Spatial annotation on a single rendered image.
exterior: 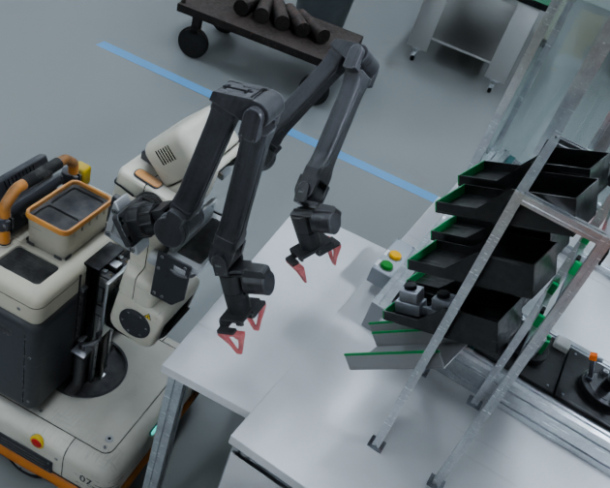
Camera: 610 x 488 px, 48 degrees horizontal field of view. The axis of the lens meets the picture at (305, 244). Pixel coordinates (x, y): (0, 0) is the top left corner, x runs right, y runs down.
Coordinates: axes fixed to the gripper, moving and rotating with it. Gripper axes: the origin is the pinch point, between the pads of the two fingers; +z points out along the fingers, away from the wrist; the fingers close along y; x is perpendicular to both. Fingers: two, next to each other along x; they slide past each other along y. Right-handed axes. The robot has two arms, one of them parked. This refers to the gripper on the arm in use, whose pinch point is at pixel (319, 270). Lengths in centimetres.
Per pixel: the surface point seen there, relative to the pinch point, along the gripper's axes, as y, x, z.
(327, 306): 3.6, 11.0, 22.3
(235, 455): -44, -22, 19
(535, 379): 37, -38, 43
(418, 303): 7.4, -34.9, -4.3
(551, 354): 50, -32, 46
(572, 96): 137, 36, 18
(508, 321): 16, -55, -5
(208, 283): -4, 131, 76
